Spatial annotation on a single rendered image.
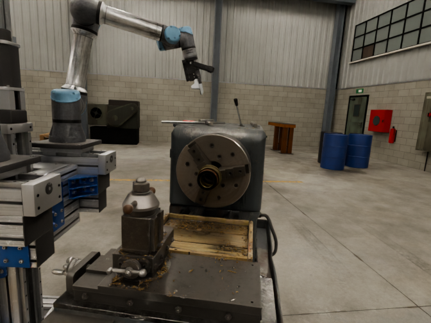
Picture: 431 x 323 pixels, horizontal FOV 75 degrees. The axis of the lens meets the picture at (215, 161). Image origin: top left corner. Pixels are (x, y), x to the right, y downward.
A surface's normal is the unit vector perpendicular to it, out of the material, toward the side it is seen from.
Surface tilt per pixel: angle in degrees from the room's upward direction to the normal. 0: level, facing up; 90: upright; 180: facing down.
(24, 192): 90
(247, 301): 0
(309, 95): 90
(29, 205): 90
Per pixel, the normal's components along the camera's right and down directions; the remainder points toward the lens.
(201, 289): 0.05, -0.98
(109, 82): 0.15, 0.18
